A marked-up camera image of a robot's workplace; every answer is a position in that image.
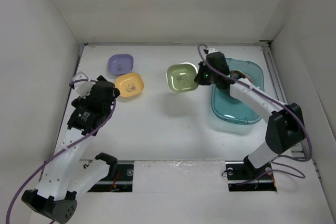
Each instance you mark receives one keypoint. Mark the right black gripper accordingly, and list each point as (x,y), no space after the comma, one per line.
(199,78)

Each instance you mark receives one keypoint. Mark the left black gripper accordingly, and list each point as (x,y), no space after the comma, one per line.
(80,102)

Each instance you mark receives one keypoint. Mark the green plate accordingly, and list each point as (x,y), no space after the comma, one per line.
(180,77)

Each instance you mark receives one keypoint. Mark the brown plate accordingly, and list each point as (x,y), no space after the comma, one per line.
(244,73)

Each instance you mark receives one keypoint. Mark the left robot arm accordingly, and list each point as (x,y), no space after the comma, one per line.
(56,195)

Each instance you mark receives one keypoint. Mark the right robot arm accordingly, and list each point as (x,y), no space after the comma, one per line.
(285,125)

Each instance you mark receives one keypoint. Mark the teal plastic bin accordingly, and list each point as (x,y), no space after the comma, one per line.
(232,110)

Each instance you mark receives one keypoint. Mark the yellow plate on table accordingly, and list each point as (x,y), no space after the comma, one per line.
(129,85)

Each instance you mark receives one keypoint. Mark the purple plate back left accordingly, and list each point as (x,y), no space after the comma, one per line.
(120,64)

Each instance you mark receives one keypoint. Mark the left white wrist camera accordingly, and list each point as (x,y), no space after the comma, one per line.
(82,84)

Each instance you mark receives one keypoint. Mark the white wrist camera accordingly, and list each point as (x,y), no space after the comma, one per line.
(82,84)
(211,50)

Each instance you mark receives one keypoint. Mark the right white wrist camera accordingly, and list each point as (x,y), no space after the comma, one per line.
(211,50)

